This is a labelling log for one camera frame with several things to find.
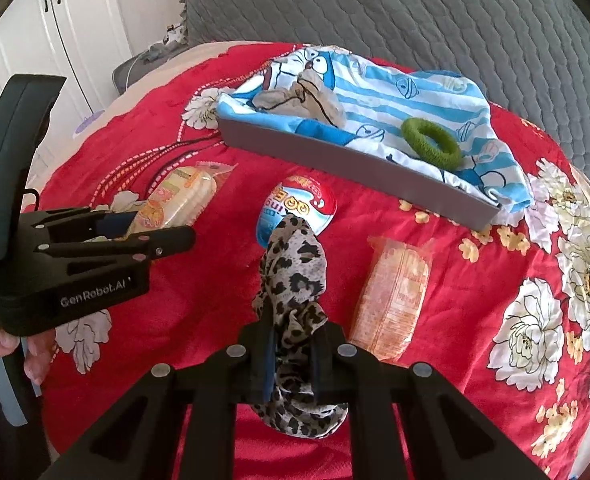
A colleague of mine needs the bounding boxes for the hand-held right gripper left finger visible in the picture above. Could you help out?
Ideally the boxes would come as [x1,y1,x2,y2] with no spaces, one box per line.
[40,320,278,480]

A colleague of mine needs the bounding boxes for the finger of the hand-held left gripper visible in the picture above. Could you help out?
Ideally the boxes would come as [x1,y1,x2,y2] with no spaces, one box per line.
[40,224,196,267]
[22,204,143,242]

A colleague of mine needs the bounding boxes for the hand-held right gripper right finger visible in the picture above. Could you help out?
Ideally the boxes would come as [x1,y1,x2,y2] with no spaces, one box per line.
[310,322,550,480]

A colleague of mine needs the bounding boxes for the small yellow cake packet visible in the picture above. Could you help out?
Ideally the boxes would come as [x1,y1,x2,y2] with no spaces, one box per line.
[125,161,238,238]

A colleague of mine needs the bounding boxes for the leopard print scrunchie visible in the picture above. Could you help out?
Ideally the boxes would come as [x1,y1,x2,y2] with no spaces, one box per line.
[251,214,350,438]

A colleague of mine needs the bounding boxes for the long orange snack packet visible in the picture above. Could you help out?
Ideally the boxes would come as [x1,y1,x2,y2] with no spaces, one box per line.
[350,236,436,365]

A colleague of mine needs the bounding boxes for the egg-shaped chocolate toy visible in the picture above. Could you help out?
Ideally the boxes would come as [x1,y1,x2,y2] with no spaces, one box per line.
[256,175,340,248]

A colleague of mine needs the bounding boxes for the sheer grey scrunchie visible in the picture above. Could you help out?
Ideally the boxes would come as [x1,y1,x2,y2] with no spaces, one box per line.
[252,72,346,128]

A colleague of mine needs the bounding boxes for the green fuzzy scrunchie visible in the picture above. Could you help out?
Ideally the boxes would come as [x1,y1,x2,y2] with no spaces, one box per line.
[401,117,463,170]

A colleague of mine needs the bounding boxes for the person's left hand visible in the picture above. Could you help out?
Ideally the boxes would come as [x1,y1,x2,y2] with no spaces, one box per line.
[0,322,56,391]

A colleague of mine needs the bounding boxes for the purple white round device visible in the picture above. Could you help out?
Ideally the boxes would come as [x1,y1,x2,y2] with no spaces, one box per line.
[72,109,106,136]

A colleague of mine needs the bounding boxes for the grey bedside stool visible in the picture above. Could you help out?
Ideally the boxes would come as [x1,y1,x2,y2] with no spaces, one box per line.
[112,42,186,96]

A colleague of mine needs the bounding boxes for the red floral blanket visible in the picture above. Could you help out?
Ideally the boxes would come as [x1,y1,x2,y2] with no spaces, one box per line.
[27,40,590,480]

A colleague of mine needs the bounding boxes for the white wardrobe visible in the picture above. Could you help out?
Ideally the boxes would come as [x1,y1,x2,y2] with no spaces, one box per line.
[0,0,130,191]

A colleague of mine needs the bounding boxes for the grey tray with cartoon cloth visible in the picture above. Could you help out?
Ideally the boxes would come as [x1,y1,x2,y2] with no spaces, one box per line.
[217,46,533,211]

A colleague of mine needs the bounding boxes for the grey quilted headboard cover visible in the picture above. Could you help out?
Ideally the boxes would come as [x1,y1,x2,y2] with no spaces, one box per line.
[175,0,590,206]

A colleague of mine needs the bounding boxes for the white charging cable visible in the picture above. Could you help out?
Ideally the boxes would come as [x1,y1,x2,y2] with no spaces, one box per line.
[127,52,150,83]

